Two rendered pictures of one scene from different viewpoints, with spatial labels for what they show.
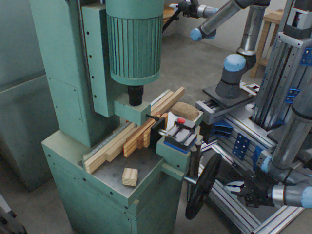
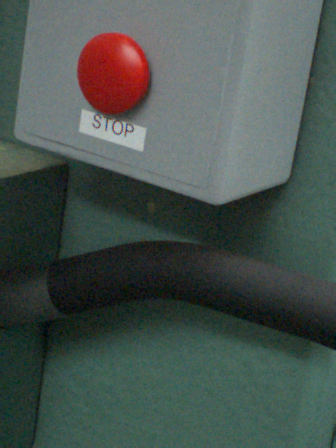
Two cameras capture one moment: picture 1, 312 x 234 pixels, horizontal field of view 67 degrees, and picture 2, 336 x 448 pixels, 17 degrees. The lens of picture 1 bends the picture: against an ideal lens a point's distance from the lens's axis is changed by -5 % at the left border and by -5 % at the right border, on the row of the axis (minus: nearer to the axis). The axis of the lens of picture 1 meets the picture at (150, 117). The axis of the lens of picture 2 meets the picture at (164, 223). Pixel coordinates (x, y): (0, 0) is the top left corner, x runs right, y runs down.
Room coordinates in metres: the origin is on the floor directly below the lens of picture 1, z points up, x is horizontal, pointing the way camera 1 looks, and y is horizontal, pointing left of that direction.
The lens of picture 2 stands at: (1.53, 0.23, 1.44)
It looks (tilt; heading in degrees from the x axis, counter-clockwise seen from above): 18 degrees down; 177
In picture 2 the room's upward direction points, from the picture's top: 9 degrees clockwise
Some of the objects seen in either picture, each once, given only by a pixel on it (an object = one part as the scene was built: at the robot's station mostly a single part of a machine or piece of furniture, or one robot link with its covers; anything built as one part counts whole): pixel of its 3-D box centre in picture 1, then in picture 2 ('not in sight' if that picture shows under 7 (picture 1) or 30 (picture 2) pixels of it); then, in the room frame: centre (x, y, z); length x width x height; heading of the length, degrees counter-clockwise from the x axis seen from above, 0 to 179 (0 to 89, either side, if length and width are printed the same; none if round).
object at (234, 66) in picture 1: (233, 68); not in sight; (1.31, -0.48, 0.98); 0.13 x 0.12 x 0.14; 138
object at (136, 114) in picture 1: (132, 109); not in sight; (0.80, 0.07, 1.03); 0.14 x 0.07 x 0.09; 57
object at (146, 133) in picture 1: (156, 129); not in sight; (0.79, -0.03, 0.94); 0.16 x 0.02 x 0.08; 147
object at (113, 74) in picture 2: not in sight; (112, 73); (1.11, 0.23, 1.36); 0.03 x 0.01 x 0.03; 57
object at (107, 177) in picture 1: (161, 146); not in sight; (0.76, -0.05, 0.87); 0.61 x 0.30 x 0.06; 147
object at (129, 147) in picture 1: (143, 134); not in sight; (0.77, 0.03, 0.93); 0.24 x 0.01 x 0.06; 147
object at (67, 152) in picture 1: (116, 147); not in sight; (0.86, 0.16, 0.76); 0.57 x 0.45 x 0.09; 57
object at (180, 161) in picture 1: (179, 147); not in sight; (0.71, -0.12, 0.92); 0.15 x 0.13 x 0.09; 147
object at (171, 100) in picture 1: (151, 118); not in sight; (0.89, -0.01, 0.92); 0.60 x 0.02 x 0.04; 147
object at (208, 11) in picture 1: (213, 14); not in sight; (1.58, -0.37, 1.21); 0.11 x 0.08 x 0.09; 48
